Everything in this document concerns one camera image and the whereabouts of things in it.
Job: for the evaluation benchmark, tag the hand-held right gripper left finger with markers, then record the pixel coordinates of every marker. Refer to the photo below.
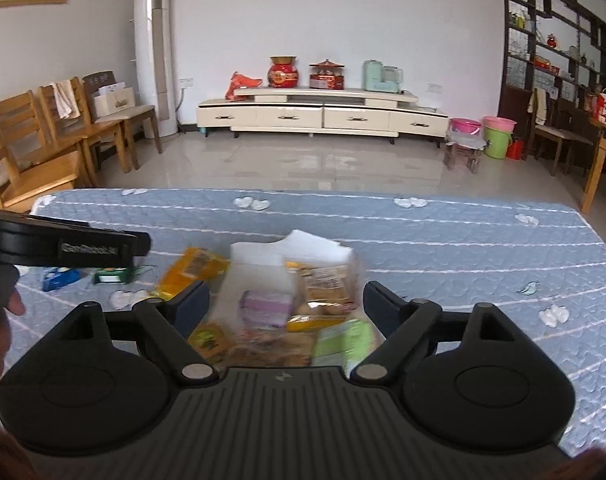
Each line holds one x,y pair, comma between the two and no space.
193,305

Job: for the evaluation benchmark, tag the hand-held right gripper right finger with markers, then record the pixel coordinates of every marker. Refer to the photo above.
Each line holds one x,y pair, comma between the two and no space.
383,305

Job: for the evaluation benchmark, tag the blue cookie packet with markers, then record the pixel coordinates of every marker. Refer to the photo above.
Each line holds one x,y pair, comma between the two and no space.
58,279

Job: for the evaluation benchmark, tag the yellow chip packet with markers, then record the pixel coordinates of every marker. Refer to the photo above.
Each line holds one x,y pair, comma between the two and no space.
193,267

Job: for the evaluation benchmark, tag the orange packet green label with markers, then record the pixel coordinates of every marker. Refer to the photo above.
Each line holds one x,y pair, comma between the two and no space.
210,340

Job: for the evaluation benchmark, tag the green and white packet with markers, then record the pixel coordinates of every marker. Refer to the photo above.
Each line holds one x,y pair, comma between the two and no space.
344,342

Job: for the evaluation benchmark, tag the round biscuit packet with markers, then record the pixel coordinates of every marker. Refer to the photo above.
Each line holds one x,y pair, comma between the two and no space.
323,292

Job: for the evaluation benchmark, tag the green snack packet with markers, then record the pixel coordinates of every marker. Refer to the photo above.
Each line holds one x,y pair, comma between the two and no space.
114,275

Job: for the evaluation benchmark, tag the purple and white packet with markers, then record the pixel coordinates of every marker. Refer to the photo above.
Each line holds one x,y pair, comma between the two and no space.
265,310

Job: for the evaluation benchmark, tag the white cardboard box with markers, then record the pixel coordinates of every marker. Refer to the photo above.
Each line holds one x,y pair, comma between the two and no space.
263,265

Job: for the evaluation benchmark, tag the clear brown snack packet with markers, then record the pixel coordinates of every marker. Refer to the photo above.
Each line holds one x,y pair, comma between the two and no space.
273,352

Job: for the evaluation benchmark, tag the blue cherry print quilt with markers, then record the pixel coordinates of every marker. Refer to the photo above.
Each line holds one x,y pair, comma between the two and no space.
433,250

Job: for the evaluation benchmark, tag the white towel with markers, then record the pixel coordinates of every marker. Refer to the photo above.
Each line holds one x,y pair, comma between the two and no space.
65,100

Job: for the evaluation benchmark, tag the dark chair pale seat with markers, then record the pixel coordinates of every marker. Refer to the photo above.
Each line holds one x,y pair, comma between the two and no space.
133,115

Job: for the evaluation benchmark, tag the white paper box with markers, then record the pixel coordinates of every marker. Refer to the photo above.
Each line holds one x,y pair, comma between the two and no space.
114,102

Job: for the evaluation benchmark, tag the small wooden stool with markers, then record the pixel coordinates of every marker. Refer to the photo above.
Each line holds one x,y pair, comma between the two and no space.
463,152

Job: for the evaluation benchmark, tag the cream tv cabinet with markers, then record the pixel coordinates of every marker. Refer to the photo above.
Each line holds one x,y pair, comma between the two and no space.
323,117

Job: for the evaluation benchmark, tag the pink basin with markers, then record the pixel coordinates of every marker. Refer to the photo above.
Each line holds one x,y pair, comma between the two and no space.
465,126

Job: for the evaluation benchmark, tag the green bucket pink rim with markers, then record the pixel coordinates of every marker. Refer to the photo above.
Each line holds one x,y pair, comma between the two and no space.
498,140

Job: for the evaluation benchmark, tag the small red container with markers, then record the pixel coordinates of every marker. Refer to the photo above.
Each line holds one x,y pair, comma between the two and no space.
516,150

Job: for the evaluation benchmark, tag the white standing air conditioner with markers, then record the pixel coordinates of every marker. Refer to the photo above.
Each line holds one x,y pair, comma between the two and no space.
155,55

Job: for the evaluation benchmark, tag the red plastic bag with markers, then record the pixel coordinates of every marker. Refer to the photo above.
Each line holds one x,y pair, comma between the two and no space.
240,85

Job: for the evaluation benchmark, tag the mint green appliance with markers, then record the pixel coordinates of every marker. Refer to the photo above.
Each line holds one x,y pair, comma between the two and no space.
380,77

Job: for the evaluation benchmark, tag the red roofed gift box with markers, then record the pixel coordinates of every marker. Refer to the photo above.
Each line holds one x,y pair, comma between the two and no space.
327,77

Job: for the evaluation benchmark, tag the wooden chair cream cloth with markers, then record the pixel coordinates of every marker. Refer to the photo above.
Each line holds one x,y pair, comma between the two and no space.
553,130

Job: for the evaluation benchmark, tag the red round jar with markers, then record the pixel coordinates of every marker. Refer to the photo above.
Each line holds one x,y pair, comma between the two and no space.
283,74

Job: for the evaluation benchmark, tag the dark wooden display shelf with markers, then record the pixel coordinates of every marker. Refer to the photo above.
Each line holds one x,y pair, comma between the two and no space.
558,25

